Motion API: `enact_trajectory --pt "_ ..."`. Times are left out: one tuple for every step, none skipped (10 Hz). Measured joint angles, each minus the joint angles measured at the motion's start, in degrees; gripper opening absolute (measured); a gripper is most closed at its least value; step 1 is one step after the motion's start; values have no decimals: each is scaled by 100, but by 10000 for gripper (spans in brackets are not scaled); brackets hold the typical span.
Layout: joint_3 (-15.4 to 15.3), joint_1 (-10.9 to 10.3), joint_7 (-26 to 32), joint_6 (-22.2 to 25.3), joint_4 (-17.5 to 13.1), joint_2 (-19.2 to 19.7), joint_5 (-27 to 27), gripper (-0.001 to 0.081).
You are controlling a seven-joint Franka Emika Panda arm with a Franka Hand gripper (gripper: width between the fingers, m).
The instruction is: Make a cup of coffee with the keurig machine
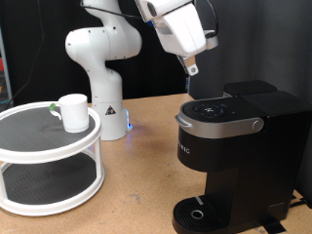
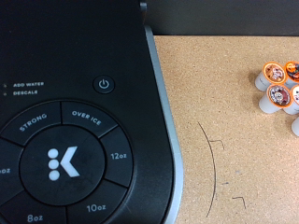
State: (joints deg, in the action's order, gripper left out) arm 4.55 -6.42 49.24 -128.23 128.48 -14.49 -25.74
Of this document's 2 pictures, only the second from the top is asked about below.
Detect black Keurig coffee machine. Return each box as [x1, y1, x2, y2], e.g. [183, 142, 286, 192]
[0, 0, 185, 224]

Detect orange rim coffee pod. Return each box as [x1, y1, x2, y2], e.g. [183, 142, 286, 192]
[282, 84, 299, 116]
[258, 83, 293, 115]
[254, 62, 288, 92]
[291, 116, 299, 137]

